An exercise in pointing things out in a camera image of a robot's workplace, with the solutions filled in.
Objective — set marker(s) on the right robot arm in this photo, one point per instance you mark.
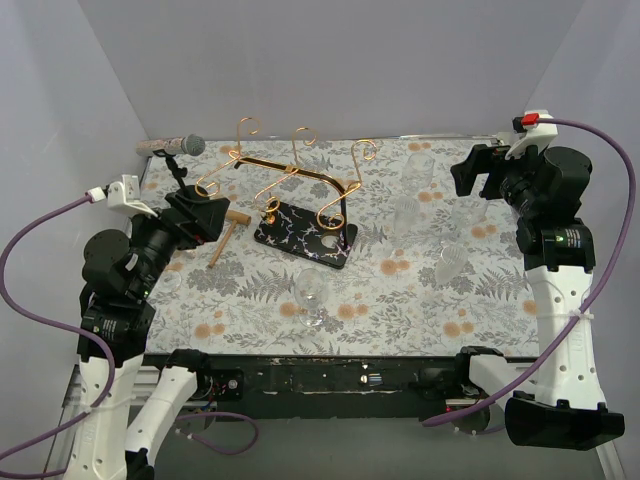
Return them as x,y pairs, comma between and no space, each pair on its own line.
565,407

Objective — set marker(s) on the black base frame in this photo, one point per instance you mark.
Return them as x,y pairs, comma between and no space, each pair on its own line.
324,387

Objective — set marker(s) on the wooden mallet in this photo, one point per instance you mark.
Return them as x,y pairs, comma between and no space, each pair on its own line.
235,218

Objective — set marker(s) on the clear wine glass back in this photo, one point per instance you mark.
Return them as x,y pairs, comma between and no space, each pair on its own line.
417,173

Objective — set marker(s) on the clear glass left edge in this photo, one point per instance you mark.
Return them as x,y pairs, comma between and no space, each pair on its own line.
169,281

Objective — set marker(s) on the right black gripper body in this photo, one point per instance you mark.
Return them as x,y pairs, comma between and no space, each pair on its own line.
486,170

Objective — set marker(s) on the floral table mat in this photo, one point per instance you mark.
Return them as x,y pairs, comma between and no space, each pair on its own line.
385,300

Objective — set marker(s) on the gold black wine glass rack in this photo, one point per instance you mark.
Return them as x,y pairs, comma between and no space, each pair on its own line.
299,211

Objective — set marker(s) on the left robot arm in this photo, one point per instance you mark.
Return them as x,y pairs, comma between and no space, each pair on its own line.
120,272

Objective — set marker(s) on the stemless clear glass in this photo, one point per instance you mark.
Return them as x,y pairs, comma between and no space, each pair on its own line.
467,211

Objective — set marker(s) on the clear wine glass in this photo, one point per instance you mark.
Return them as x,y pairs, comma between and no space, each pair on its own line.
417,173
311,292

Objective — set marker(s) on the ribbed glass tumbler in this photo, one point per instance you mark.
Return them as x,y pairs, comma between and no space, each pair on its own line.
406,212

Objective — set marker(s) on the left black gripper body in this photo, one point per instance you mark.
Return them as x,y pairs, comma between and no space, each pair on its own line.
185,221

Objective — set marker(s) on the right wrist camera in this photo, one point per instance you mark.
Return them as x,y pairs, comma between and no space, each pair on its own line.
535,134

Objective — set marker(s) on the clear wine glass front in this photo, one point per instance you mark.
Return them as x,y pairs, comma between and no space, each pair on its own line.
311,292

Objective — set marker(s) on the ribbed champagne flute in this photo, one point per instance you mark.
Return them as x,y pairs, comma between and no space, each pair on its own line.
451,262

